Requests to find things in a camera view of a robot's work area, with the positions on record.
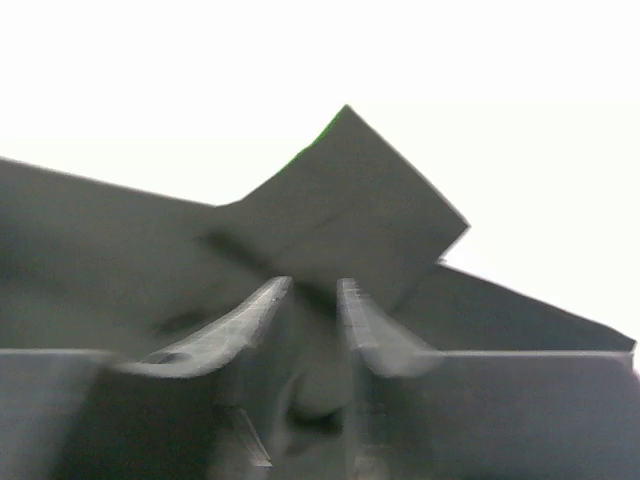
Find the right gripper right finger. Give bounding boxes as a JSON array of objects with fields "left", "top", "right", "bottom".
[{"left": 337, "top": 279, "right": 639, "bottom": 479}]

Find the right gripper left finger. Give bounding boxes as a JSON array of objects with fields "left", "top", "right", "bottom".
[{"left": 1, "top": 277, "right": 292, "bottom": 479}]

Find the black long sleeve shirt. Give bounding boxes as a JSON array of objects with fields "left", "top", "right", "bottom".
[{"left": 0, "top": 103, "right": 637, "bottom": 431}]

